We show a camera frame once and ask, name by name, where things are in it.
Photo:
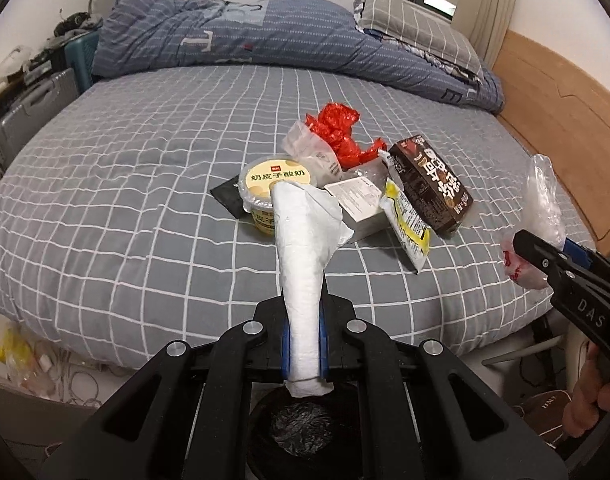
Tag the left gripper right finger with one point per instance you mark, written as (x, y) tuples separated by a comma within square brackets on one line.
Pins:
[(323, 343)]

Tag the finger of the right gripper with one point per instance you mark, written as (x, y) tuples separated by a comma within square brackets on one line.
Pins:
[(580, 255), (536, 259)]

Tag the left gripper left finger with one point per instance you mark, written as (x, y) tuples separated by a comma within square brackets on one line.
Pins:
[(285, 350)]

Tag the clear plastic bag red print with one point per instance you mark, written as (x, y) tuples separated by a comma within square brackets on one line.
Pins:
[(542, 216)]

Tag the white paper towel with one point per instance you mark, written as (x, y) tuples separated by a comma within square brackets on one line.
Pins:
[(309, 228)]

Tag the white cardboard box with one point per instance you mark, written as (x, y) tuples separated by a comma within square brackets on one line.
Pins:
[(359, 199)]

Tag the white translucent pouch bag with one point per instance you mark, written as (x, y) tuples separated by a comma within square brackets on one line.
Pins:
[(313, 153)]

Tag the clear bubble wrap bag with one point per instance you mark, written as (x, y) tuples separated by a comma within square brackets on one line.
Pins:
[(375, 171)]

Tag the person's right hand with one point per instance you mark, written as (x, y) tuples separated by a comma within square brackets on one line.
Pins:
[(591, 395)]

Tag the yellow white snack wrapper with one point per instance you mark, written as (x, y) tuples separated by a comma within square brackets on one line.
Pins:
[(411, 231)]

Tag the brown chocolate milk carton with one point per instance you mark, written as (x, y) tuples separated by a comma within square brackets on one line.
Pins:
[(431, 186)]

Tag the black flat sachet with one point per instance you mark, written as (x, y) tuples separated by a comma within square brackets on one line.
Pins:
[(228, 195)]

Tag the yellow yogurt cup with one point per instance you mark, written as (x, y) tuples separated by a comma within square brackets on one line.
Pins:
[(255, 183)]

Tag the grey checked bed sheet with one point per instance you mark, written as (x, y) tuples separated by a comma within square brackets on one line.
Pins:
[(121, 226)]

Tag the beige curtain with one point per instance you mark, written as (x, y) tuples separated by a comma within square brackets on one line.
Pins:
[(484, 23)]

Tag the yellow plastic bag on floor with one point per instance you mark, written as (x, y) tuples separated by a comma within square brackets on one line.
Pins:
[(16, 353)]

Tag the grey checked pillow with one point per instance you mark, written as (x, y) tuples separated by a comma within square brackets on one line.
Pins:
[(417, 31)]

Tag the blue striped duvet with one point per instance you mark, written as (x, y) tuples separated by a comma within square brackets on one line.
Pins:
[(141, 35)]

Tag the teal plastic stool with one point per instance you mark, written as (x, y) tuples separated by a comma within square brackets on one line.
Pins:
[(80, 53)]

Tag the grey suitcase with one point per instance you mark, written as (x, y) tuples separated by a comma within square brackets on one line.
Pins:
[(29, 114)]

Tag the clutter pile on suitcase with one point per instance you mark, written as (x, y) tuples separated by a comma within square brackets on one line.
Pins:
[(24, 65)]

